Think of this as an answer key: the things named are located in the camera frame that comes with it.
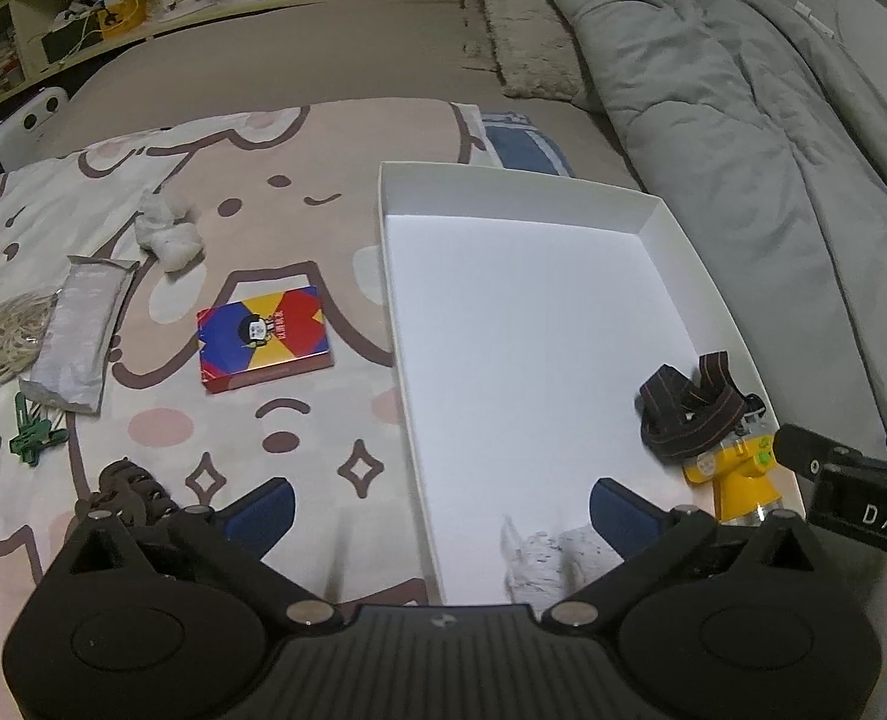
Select beige fluffy pillow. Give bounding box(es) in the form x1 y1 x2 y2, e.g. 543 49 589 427
454 0 587 100

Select beige bed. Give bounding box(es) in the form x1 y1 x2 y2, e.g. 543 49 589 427
38 0 639 192

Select colourful card box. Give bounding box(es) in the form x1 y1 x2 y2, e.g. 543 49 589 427
196 286 335 395

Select yellow container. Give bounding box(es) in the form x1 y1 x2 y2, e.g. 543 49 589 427
98 0 148 38

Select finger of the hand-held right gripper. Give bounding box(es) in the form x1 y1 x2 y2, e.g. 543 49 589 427
777 424 864 482

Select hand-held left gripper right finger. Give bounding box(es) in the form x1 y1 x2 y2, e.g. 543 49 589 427
540 476 838 627

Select printed cartoon blanket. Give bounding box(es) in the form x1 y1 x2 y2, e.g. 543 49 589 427
0 101 493 720

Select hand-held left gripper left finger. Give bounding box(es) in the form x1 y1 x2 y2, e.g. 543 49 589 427
42 476 347 627

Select grey duvet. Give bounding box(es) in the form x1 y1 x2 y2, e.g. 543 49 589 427
518 0 887 451

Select crumpled white tissue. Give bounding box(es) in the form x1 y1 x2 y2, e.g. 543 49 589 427
134 187 206 275

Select blue and white cloth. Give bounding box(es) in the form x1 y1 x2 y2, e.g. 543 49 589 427
480 111 575 177

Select white cardboard box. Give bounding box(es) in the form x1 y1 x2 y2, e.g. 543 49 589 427
377 161 808 608

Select green plastic clips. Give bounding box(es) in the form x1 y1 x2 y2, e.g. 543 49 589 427
12 390 70 466

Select black hair claw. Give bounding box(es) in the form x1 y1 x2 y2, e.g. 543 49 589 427
87 457 182 526

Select white sock in box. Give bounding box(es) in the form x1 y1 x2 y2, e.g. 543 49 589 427
499 516 624 605

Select white device with two lenses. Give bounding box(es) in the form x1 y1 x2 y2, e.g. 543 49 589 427
0 86 71 166

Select silver foil packet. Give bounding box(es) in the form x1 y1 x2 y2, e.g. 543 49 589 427
19 255 140 415

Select bag of rubber bands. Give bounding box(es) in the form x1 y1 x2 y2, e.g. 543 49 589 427
0 292 58 391

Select black box on shelf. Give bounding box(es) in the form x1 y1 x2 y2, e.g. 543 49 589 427
42 19 103 65

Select yellow headlamp with black strap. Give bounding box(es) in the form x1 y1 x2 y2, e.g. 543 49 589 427
638 352 785 524

